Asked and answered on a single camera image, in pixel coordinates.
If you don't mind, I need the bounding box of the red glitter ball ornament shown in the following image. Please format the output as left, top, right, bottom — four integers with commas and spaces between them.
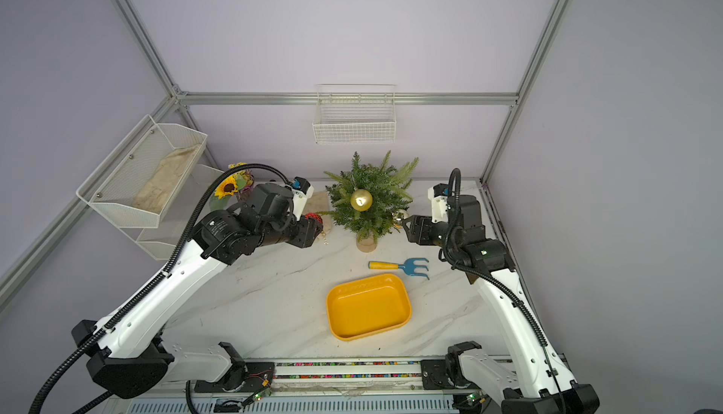
305, 213, 323, 225

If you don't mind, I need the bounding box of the shiny gold ball ornament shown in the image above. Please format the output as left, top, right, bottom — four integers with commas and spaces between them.
393, 209, 410, 228

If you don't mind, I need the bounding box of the matte gold ball ornament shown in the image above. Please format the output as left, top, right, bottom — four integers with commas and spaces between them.
350, 189, 373, 212

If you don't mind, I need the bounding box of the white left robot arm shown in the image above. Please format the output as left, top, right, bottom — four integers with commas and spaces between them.
29, 163, 323, 413

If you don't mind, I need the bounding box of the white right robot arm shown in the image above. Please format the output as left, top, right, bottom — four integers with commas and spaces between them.
402, 169, 601, 413

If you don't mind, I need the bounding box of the small green christmas tree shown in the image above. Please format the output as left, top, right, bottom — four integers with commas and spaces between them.
325, 154, 419, 253

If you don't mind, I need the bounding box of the dark vase with sunflower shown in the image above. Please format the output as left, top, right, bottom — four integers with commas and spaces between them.
208, 169, 255, 211

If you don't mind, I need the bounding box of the beige glove on table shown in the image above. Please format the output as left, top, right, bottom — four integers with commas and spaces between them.
303, 190, 331, 215

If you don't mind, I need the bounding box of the blue yellow garden fork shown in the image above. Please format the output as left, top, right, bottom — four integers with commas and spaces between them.
368, 258, 429, 280

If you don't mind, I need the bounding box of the beige glove in shelf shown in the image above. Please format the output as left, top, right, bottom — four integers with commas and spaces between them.
132, 145, 200, 214

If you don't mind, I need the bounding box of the yellow plastic tray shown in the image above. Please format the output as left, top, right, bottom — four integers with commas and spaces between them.
326, 274, 412, 342

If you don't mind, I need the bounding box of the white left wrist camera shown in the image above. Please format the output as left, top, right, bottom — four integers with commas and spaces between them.
289, 177, 314, 220

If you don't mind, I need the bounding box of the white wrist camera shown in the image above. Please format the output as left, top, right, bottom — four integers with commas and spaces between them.
289, 177, 314, 220
427, 184, 449, 223

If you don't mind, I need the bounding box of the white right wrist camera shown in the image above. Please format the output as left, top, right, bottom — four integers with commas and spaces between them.
427, 184, 449, 223

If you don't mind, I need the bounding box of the white mesh wall shelf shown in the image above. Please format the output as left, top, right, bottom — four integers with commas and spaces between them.
76, 116, 221, 262

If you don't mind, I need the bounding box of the white wire wall basket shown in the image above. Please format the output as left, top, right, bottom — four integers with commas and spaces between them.
313, 84, 397, 145

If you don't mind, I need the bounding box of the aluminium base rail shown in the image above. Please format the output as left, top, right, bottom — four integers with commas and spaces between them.
103, 350, 570, 413

